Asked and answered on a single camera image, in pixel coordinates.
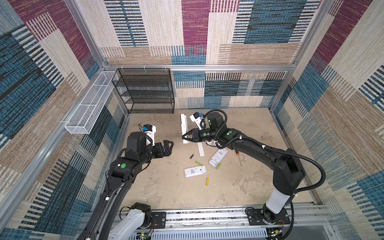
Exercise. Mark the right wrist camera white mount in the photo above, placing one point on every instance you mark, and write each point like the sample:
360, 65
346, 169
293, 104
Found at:
199, 120

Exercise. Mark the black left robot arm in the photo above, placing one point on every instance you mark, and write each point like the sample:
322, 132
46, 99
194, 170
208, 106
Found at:
120, 177

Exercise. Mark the white remote control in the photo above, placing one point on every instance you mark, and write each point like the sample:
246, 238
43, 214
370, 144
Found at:
195, 171
216, 159

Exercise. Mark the black wire mesh shelf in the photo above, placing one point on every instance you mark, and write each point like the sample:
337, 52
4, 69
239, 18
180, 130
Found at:
145, 91

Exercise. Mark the long white battery cover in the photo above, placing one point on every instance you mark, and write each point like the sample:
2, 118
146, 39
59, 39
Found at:
201, 150

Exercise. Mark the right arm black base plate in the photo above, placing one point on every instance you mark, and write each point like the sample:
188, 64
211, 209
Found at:
262, 217

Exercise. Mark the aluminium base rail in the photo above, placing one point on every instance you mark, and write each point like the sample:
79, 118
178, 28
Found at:
308, 222

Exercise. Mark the slim white remote black screen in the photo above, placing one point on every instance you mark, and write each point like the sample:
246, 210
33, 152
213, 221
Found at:
184, 124

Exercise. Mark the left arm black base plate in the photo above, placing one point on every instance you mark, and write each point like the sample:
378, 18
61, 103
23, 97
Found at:
158, 220

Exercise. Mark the orange black handle screwdriver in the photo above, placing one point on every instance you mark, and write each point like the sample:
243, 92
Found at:
239, 157

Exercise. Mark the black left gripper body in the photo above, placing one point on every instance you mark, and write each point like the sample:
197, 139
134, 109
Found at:
156, 151

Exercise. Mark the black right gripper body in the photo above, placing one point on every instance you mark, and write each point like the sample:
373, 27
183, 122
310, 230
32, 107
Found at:
202, 135

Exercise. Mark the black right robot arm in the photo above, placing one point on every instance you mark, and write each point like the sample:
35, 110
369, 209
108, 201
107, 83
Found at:
288, 171

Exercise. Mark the white wire mesh basket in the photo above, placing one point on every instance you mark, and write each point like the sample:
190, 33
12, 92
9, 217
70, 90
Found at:
87, 112

